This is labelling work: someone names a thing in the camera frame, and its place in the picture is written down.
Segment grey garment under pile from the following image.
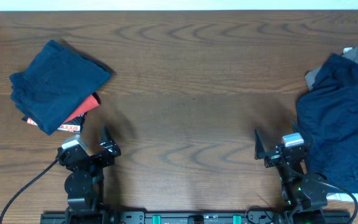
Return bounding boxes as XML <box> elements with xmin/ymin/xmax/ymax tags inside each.
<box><xmin>305</xmin><ymin>47</ymin><xmax>358</xmax><ymax>91</ymax></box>

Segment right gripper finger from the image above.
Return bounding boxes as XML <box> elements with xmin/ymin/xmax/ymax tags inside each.
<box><xmin>291</xmin><ymin>120</ymin><xmax>312</xmax><ymax>142</ymax></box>
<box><xmin>254</xmin><ymin>129</ymin><xmax>265</xmax><ymax>159</ymax></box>

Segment navy blue denim shorts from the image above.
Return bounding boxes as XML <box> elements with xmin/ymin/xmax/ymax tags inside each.
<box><xmin>10</xmin><ymin>40</ymin><xmax>112</xmax><ymax>135</ymax></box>

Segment black Maxxis printed garment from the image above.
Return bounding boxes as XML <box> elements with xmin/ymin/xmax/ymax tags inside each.
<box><xmin>22</xmin><ymin>112</ymin><xmax>87</xmax><ymax>134</ymax></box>

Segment red folded t-shirt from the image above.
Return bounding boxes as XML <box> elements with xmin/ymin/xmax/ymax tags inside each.
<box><xmin>64</xmin><ymin>92</ymin><xmax>101</xmax><ymax>123</ymax></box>

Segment pile of navy clothes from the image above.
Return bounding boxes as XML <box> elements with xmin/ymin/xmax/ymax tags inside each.
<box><xmin>296</xmin><ymin>54</ymin><xmax>358</xmax><ymax>193</ymax></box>

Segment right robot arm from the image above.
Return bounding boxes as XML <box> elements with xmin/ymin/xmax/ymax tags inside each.
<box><xmin>255</xmin><ymin>122</ymin><xmax>328</xmax><ymax>223</ymax></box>

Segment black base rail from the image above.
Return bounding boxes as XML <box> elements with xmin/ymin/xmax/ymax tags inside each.
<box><xmin>40</xmin><ymin>209</ymin><xmax>351</xmax><ymax>224</ymax></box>

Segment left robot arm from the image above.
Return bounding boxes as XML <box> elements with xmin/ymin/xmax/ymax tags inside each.
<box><xmin>40</xmin><ymin>127</ymin><xmax>121</xmax><ymax>224</ymax></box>

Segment white patterned garment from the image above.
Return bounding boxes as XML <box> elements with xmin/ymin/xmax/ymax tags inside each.
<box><xmin>326</xmin><ymin>175</ymin><xmax>358</xmax><ymax>205</ymax></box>

